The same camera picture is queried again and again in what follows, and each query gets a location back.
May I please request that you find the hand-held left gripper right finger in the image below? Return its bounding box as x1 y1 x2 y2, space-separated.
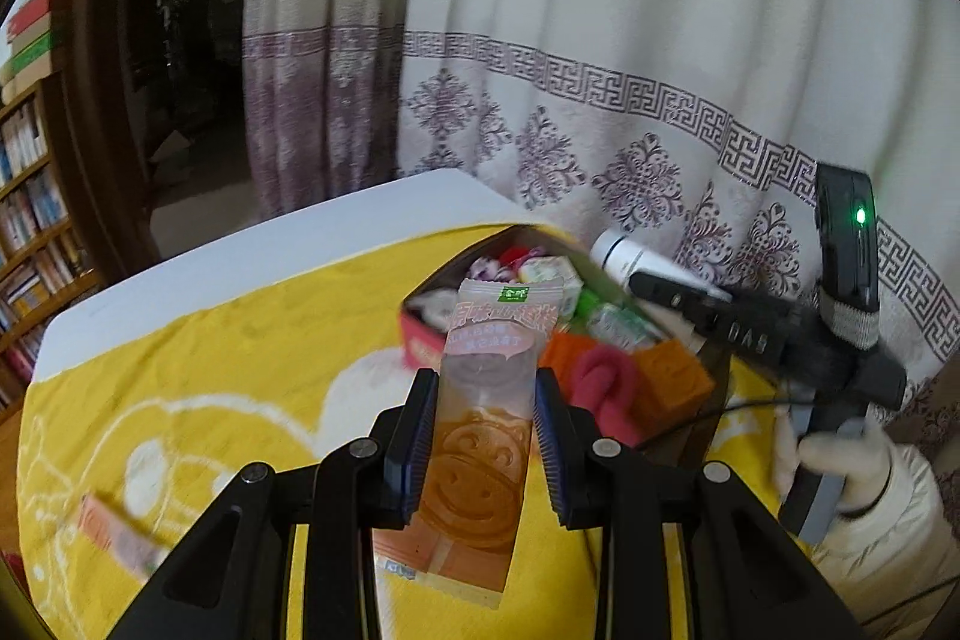
531 367 856 640

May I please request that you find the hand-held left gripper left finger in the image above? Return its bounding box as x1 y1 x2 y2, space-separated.
105 368 441 640

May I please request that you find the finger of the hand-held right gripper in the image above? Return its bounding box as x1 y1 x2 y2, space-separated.
628 269 826 380

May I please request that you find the smiley cookie snack packet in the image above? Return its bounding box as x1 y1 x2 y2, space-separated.
373 278 565 611

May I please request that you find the pink foam hair curler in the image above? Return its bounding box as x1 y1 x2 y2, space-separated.
574 344 646 447

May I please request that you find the orange plastic basket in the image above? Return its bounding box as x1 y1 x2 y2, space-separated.
540 332 717 438

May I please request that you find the red cardboard box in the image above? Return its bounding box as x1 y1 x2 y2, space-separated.
400 224 740 468

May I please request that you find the white squeeze tube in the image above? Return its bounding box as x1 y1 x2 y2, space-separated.
589 229 732 304

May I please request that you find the person's right hand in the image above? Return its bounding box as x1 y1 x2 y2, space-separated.
772 404 897 513

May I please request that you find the yellow and white fluffy blanket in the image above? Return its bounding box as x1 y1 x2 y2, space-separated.
19 220 826 640

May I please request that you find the white curtain with purple pattern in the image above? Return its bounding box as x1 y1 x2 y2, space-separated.
244 0 960 453

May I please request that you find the small orange cookie packet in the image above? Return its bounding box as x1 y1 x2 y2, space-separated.
79 494 172 575

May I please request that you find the wooden bookcase with books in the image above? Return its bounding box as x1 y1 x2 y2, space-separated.
0 70 106 408

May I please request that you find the green flat box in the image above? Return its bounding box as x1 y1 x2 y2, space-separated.
4 34 61 85

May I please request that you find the red and white flat box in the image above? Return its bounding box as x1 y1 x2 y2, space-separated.
6 0 57 45

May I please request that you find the wooden door frame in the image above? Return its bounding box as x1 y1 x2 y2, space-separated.
64 0 162 281

